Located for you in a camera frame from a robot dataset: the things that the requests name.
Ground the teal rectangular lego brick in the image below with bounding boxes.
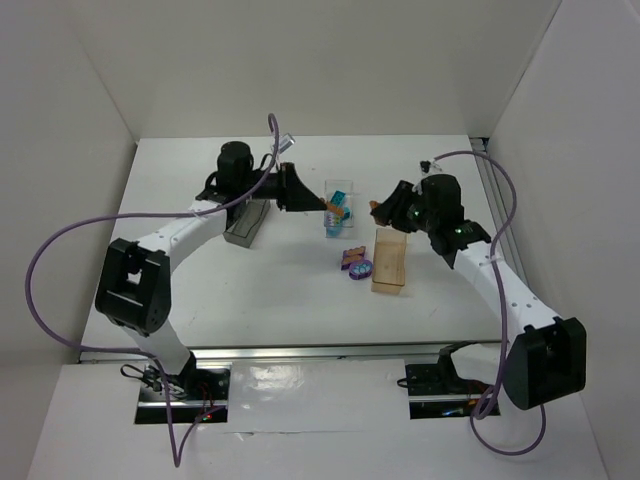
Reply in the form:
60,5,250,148
329,190,346,208

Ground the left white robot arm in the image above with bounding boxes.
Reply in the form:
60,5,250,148
95,141,326,394

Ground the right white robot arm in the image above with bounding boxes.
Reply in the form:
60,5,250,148
370,174,587,410

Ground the amber plastic container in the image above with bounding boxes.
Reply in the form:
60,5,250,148
371,228,407,295

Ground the clear plastic container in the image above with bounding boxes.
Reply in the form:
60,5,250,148
323,180,355,239

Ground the purple butterfly lego piece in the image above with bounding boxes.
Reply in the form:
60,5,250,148
340,246,366,270

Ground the smoky grey plastic container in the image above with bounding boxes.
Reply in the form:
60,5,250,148
223,199,271,249

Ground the purple flower lego piece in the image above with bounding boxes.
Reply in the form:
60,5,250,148
348,260,373,280

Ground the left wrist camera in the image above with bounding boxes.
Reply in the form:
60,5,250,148
274,133,296,155

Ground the aluminium side rail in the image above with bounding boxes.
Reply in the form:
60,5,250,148
469,137,530,289

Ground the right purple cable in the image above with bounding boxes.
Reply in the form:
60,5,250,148
424,150,547,455

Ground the purple cable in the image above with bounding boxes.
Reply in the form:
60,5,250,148
424,150,547,455
24,112,281,467

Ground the aluminium front rail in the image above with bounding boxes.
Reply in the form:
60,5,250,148
77,340,454,362

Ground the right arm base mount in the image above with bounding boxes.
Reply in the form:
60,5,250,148
396,364,488,420

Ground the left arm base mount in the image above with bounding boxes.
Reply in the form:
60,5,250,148
120,364,230,425

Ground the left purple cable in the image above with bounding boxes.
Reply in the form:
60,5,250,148
24,112,281,467

